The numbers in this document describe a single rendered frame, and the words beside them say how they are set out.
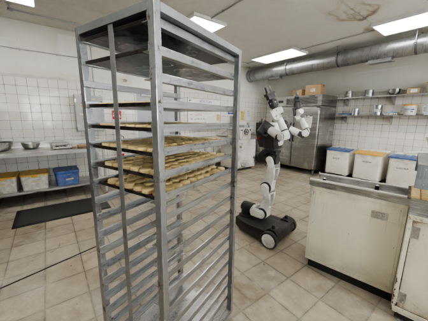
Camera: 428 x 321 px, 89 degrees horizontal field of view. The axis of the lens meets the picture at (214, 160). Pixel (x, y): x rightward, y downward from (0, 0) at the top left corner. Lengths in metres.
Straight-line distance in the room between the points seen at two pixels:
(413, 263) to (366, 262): 0.39
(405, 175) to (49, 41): 7.21
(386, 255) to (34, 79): 5.51
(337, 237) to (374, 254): 0.28
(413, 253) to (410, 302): 0.37
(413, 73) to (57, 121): 7.28
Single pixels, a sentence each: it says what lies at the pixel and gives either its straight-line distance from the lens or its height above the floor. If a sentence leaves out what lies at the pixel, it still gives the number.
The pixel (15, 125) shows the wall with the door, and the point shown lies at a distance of 5.21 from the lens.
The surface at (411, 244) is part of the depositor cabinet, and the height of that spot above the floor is 0.63.
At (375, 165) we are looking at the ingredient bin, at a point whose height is 0.49.
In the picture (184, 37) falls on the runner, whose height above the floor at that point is 1.76.
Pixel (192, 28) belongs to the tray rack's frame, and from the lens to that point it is 0.99.
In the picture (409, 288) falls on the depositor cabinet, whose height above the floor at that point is 0.31.
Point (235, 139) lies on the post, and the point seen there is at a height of 1.33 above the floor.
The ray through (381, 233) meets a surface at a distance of 2.26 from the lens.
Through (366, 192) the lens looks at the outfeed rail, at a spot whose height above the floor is 0.87.
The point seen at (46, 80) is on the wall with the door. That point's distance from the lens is 5.23.
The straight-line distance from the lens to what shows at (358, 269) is 2.44.
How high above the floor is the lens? 1.45
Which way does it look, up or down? 11 degrees down
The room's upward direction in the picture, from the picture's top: 1 degrees clockwise
